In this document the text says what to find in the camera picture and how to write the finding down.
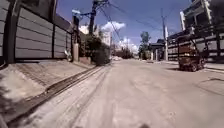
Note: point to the dark slatted fence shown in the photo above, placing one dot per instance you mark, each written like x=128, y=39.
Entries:
x=213, y=45

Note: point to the small dark-roofed building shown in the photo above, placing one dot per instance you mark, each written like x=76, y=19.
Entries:
x=156, y=46

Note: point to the grey concrete pavement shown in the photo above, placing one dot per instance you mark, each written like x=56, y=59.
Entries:
x=30, y=78

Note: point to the distant white building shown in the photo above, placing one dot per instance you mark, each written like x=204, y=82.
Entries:
x=106, y=37

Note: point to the dark three-wheeled vehicle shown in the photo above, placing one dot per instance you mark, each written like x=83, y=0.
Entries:
x=188, y=55

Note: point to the grey concrete road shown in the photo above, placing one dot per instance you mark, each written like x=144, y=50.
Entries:
x=140, y=93

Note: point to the distant green trees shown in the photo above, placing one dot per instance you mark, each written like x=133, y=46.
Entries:
x=145, y=38

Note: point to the pale slatted boundary wall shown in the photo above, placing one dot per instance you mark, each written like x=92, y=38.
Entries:
x=33, y=36

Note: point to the green roadside bush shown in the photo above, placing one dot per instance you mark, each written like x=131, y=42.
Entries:
x=96, y=50

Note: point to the dark roadside gutter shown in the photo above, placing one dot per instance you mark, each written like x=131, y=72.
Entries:
x=56, y=87

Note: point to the pale utility pole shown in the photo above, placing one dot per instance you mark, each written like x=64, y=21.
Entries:
x=165, y=43

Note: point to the grey concrete building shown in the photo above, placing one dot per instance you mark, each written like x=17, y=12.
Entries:
x=200, y=13

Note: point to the dark utility pole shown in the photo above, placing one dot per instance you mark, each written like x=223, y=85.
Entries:
x=92, y=20

